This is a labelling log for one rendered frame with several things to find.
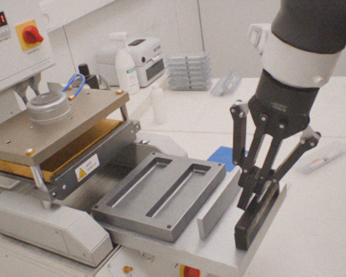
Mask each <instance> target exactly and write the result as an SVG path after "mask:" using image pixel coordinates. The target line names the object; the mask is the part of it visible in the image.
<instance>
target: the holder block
mask: <svg viewBox="0 0 346 277"><path fill-rule="evenodd" d="M225 175H226V168H225V164H224V163H217V162H211V161H207V160H200V159H194V158H187V157H181V156H175V155H170V154H164V153H158V152H152V153H151V154H150V155H148V156H147V157H146V158H145V159H144V160H143V161H142V162H140V164H139V165H138V166H136V167H135V168H134V169H133V170H132V171H131V172H130V173H129V174H127V175H126V176H125V177H124V178H123V179H122V180H121V181H120V182H119V183H118V184H117V185H116V186H115V187H113V188H112V189H111V190H110V191H109V192H108V193H107V194H106V195H105V196H104V197H103V198H102V199H101V200H99V201H98V202H97V203H96V204H95V205H94V206H93V207H92V208H91V212H92V215H93V218H94V220H97V221H101V222H103V223H107V224H110V225H114V226H118V227H120V228H124V229H127V230H131V231H135V232H138V233H141V234H145V235H148V236H152V237H155V238H158V239H162V240H165V241H169V242H172V243H174V242H175V240H176V239H177V238H178V236H179V235H180V234H181V233H182V231H183V230H184V229H185V227H186V226H187V225H188V223H189V222H190V221H191V220H192V218H193V217H194V216H195V214H196V213H197V212H198V211H199V209H200V208H201V206H202V205H203V204H204V203H205V201H206V200H207V199H208V198H209V196H210V195H211V194H212V192H213V191H214V190H215V189H216V187H217V186H218V184H219V183H220V182H221V180H222V179H223V178H224V177H225Z"/></svg>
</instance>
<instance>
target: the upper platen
mask: <svg viewBox="0 0 346 277"><path fill-rule="evenodd" d="M122 123H123V122H122V120H114V119H106V118H104V119H103V120H101V121H100V122H98V123H97V124H96V125H94V126H93V127H91V128H90V129H88V130H87V131H86V132H84V133H83V134H82V135H80V136H79V137H77V138H76V139H74V140H73V141H71V142H70V143H69V144H67V145H66V146H64V147H63V148H62V149H60V150H59V151H58V152H56V153H55V154H53V155H52V156H50V157H49V158H47V159H46V160H44V161H43V162H42V163H40V167H41V170H42V174H43V176H44V179H45V182H46V183H48V184H51V181H50V178H51V177H52V176H53V175H55V174H56V173H57V172H59V171H60V170H62V169H63V168H64V167H65V166H67V165H68V164H69V163H71V162H72V161H73V160H75V159H76V158H77V157H79V156H80V155H81V154H83V153H84V152H85V151H87V150H88V149H89V148H91V147H92V146H93V145H95V144H96V143H97V142H98V141H100V140H101V139H102V138H104V137H105V136H107V134H109V133H110V132H112V131H113V130H114V129H116V128H117V127H118V126H120V125H121V124H122ZM0 176H3V177H6V178H10V179H14V180H19V181H23V182H26V183H29V184H34V185H36V183H35V180H34V177H33V174H32V172H31V169H30V166H29V165H24V164H19V163H15V162H10V161H7V160H2V159H0Z"/></svg>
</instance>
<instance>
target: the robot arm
mask: <svg viewBox="0 0 346 277"><path fill-rule="evenodd" d="M247 38H248V40H249V41H250V42H251V44H252V45H253V46H254V48H255V49H256V50H257V52H258V53H259V54H260V55H261V59H260V62H261V64H262V66H263V70H262V73H261V76H260V79H259V82H258V85H257V88H256V91H255V94H254V95H253V96H252V97H251V99H249V100H248V101H242V100H241V99H238V100H236V101H235V103H234V104H233V105H232V106H231V107H230V113H231V117H232V119H233V145H232V163H233V164H234V165H238V166H239V167H240V168H241V169H242V172H241V175H240V178H239V181H238V186H240V187H242V188H243V190H242V193H241V196H240V198H239V201H238V203H237V208H240V209H241V210H243V211H245V209H246V208H247V207H248V205H249V203H250V202H251V200H252V197H253V194H254V193H255V194H257V195H260V194H261V192H262V190H263V189H264V186H265V184H266V181H272V182H273V183H274V184H277V183H279V182H280V180H281V179H282V178H283V177H284V176H285V175H286V174H287V172H288V171H289V170H290V169H291V167H292V166H294V165H295V163H296V162H297V161H298V160H299V158H300V157H301V156H302V155H303V154H304V153H305V152H307V151H309V150H311V149H313V148H315V147H316V146H317V144H318V142H319V140H320V138H321V134H320V132H318V131H314V130H313V129H312V128H311V126H310V125H309V123H310V111H311V108H312V106H313V104H314V102H315V99H316V97H317V94H318V92H319V90H320V88H321V87H322V86H324V85H325V84H327V83H328V82H329V80H330V77H331V75H332V73H333V71H334V68H335V66H336V64H337V62H338V60H339V57H340V55H341V53H342V50H343V49H345V47H346V0H281V8H280V10H279V11H278V13H277V15H276V17H275V18H274V20H273V22H272V24H250V27H249V30H248V33H247ZM249 111H250V114H251V116H252V120H253V122H254V125H255V127H256V129H255V132H254V135H253V139H252V142H251V145H250V148H249V151H248V154H247V156H245V144H246V132H247V114H248V113H249ZM301 131H302V135H301V137H300V141H299V143H298V144H297V145H296V146H295V147H294V148H293V150H292V151H291V152H290V154H289V155H288V156H287V157H286V158H285V159H284V161H283V162H282V163H281V164H280V165H279V166H278V168H277V169H272V167H273V165H274V162H275V160H276V157H277V155H278V152H279V150H280V147H281V144H282V142H283V140H284V139H287V138H289V137H291V136H293V135H295V134H297V133H299V132H301ZM266 134H268V135H270V136H271V137H272V140H271V143H270V147H269V150H268V152H267V155H266V157H265V160H264V163H263V166H262V168H259V167H257V166H256V165H255V163H256V159H257V157H258V154H259V151H260V149H261V146H262V144H263V141H264V138H265V135H266Z"/></svg>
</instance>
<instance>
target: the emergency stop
mask: <svg viewBox="0 0 346 277"><path fill-rule="evenodd" d="M184 275H185V277H200V270H199V269H196V268H192V267H189V266H185V269H184Z"/></svg>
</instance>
